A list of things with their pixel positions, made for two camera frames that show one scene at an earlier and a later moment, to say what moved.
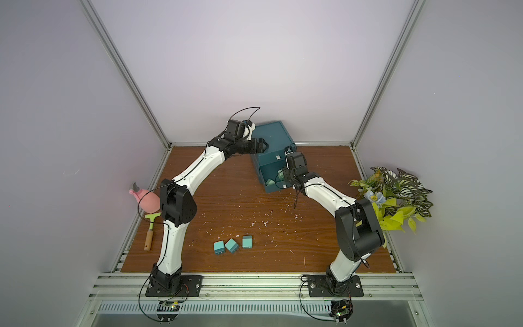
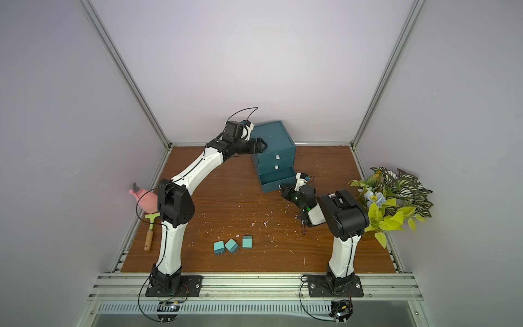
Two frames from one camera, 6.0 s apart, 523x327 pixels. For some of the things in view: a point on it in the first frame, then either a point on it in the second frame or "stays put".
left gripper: (261, 149) stays put
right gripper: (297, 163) to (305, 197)
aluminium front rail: (256, 286) stays put
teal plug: (247, 242) stays put
